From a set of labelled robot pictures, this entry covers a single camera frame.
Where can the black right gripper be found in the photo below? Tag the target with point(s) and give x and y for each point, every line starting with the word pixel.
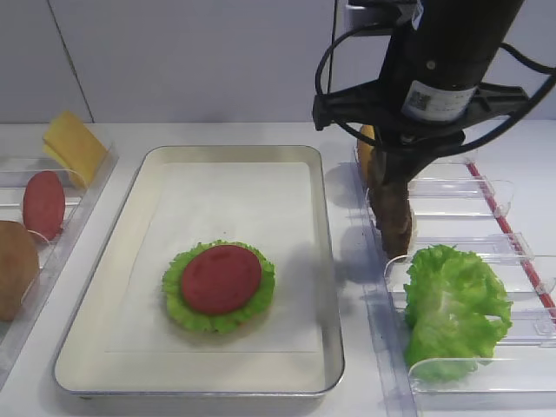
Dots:
pixel 408 146

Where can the brown meat patty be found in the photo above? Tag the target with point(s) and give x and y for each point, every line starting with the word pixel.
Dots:
pixel 389 201

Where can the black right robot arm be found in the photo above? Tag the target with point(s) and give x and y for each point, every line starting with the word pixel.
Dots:
pixel 430 99

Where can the green lettuce leaf in rack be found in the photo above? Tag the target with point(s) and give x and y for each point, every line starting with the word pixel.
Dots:
pixel 457 311

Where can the red tomato slice on tray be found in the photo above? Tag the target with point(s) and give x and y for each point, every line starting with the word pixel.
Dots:
pixel 221 279

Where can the green lettuce on tray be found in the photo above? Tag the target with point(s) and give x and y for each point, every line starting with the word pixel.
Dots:
pixel 193 321

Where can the yellow cheese slice in rack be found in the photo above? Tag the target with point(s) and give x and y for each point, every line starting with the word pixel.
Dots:
pixel 70 143

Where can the red tomato slice in rack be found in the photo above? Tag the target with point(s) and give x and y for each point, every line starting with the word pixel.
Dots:
pixel 44 204

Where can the yellow bun in right rack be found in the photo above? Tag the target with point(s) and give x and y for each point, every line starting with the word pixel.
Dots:
pixel 364 153

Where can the clear acrylic right food rack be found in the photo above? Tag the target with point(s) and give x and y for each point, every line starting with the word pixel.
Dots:
pixel 453 204

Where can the clear acrylic food rack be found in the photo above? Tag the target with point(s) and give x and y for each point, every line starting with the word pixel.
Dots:
pixel 453 204
pixel 16 172

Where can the white tray liner paper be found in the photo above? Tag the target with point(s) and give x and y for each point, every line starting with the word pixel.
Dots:
pixel 265 205

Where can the metal baking tray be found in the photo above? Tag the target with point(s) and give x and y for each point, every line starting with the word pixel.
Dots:
pixel 85 366

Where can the clear acrylic left food rack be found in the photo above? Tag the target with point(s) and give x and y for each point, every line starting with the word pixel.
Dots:
pixel 16 172

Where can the brown bun in left rack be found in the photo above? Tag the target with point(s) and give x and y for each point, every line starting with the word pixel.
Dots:
pixel 19 266

